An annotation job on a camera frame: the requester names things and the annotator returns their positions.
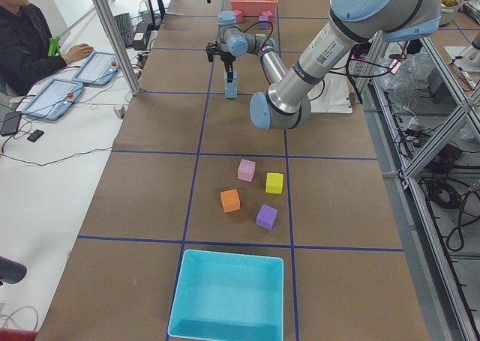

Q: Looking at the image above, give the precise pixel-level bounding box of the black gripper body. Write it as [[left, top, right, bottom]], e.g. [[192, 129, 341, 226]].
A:
[[205, 42, 236, 71]]

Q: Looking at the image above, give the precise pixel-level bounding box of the light blue foam block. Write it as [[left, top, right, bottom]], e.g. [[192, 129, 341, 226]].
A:
[[223, 70, 238, 88], [224, 83, 238, 100]]

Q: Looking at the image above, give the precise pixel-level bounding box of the magenta foam block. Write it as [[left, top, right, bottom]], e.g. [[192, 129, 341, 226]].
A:
[[262, 10, 274, 19], [233, 9, 244, 24]]

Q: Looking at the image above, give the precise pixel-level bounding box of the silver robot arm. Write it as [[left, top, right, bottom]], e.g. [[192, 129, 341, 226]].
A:
[[205, 0, 441, 130]]

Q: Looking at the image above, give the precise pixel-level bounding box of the purple foam block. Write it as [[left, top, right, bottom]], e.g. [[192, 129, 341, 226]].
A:
[[256, 204, 278, 230], [257, 15, 270, 30]]

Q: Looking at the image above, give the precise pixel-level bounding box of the black keyboard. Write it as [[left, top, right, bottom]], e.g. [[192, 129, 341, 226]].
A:
[[113, 13, 134, 47]]

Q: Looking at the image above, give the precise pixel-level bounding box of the lilac foam block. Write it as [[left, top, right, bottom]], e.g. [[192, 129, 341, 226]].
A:
[[237, 159, 256, 182]]

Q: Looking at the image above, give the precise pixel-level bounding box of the brown paper table cover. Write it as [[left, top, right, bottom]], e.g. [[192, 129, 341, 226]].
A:
[[38, 0, 428, 340]]

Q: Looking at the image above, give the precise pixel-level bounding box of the teach pendant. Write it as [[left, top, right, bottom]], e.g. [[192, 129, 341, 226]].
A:
[[21, 78, 84, 121], [72, 51, 119, 86]]

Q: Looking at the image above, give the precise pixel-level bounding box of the yellow foam block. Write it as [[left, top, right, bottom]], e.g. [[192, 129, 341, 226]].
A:
[[265, 172, 284, 195]]

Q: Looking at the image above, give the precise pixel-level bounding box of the seated person in black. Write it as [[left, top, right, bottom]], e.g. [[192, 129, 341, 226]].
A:
[[1, 0, 94, 96]]

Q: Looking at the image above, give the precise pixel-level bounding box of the black smartphone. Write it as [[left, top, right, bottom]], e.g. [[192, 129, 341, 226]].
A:
[[27, 130, 44, 142]]

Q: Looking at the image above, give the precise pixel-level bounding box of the light blue plastic bin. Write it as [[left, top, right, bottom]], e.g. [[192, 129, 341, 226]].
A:
[[167, 250, 284, 340]]

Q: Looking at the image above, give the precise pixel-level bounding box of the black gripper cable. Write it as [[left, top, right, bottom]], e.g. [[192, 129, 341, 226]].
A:
[[239, 20, 275, 38]]

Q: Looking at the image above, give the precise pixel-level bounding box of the aluminium frame post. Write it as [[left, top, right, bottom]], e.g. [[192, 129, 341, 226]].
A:
[[92, 0, 140, 96]]

